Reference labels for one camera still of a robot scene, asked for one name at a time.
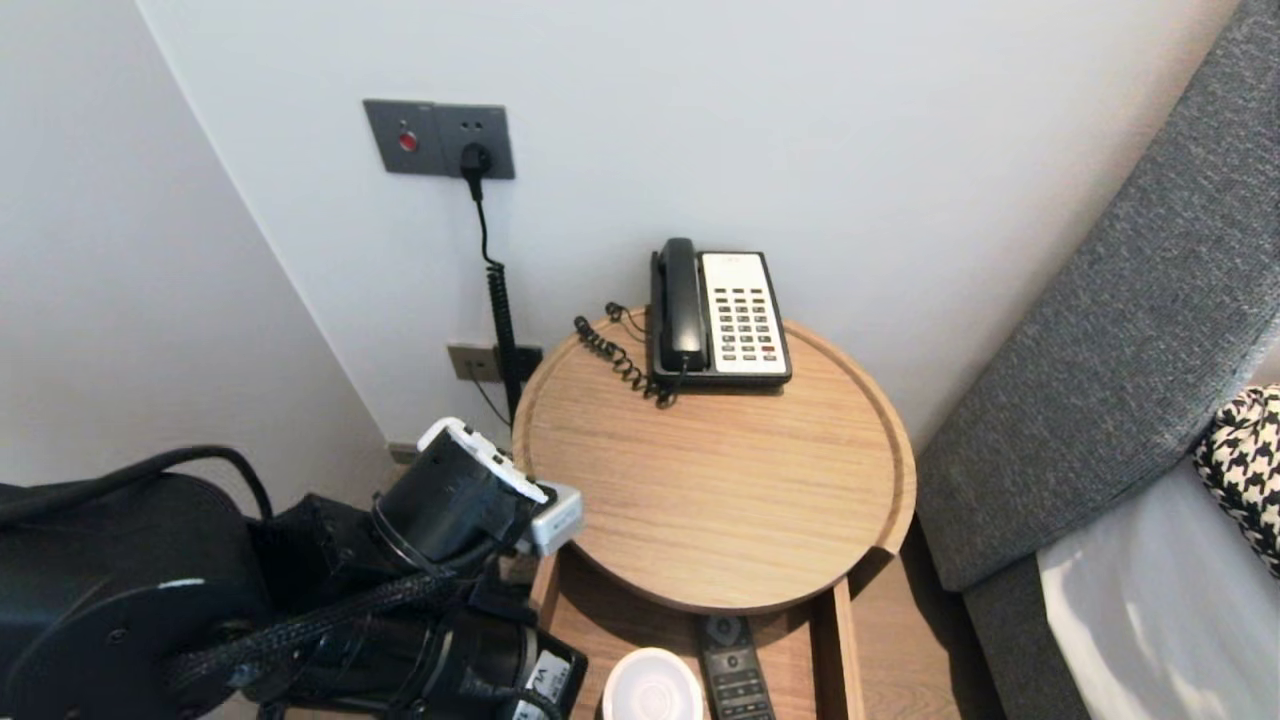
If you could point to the white round smart speaker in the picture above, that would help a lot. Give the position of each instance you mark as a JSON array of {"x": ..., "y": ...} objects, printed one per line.
[{"x": 652, "y": 690}]

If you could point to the thin black phone line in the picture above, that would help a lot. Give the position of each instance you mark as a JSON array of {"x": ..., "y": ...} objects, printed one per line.
[{"x": 490, "y": 402}]

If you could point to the grey upholstered headboard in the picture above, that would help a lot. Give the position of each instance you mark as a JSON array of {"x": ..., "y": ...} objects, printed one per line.
[{"x": 1100, "y": 350}]

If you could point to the black telephone handset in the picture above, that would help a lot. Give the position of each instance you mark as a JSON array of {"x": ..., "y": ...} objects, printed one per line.
[{"x": 682, "y": 300}]

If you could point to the grey upholstered bed base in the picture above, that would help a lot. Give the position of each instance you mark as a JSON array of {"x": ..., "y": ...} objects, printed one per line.
[{"x": 1020, "y": 650}]

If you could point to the black white houndstooth pillow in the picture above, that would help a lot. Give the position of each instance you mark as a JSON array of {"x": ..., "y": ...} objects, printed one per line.
[{"x": 1245, "y": 470}]

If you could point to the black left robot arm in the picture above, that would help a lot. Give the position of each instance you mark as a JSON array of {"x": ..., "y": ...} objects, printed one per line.
[{"x": 100, "y": 600}]

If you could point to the black and cream telephone base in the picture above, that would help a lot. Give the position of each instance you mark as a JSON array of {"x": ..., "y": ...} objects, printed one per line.
[{"x": 745, "y": 320}]

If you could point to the white bed sheet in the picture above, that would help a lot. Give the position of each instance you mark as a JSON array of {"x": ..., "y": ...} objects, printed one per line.
[{"x": 1170, "y": 620}]

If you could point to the black power plug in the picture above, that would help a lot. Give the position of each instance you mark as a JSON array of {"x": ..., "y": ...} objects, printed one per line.
[{"x": 475, "y": 160}]

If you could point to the black TV remote control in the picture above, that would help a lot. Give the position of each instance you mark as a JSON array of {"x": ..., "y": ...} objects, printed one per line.
[{"x": 735, "y": 670}]

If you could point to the beige wall data socket plate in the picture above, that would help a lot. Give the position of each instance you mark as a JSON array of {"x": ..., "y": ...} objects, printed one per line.
[{"x": 470, "y": 362}]

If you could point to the round wooden nightstand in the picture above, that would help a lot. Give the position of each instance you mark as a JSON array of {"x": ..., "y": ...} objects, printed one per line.
[{"x": 720, "y": 470}]

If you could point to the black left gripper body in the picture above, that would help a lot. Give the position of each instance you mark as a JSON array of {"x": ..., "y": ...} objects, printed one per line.
[{"x": 545, "y": 680}]

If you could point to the grey wall socket panel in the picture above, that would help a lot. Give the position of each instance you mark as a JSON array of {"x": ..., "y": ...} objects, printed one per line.
[{"x": 400, "y": 125}]

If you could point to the grey wooden baseboard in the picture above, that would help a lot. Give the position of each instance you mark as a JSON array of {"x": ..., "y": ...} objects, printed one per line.
[{"x": 402, "y": 453}]

